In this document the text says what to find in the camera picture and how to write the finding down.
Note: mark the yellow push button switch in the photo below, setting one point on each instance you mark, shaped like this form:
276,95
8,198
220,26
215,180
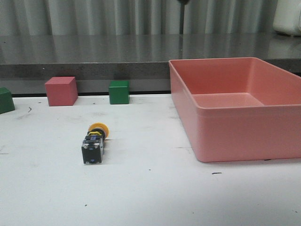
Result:
93,144

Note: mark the pink plastic bin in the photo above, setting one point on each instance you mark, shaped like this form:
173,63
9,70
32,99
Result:
237,109

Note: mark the green cube block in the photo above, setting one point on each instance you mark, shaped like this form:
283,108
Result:
119,92

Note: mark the pink cube block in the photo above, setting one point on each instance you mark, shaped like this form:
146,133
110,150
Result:
61,91

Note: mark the green block at left edge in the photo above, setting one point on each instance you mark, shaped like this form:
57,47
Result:
6,101

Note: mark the white appliance in background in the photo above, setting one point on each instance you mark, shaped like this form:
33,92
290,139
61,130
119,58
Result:
287,18

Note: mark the grey curtain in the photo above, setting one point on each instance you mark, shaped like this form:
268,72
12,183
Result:
136,17

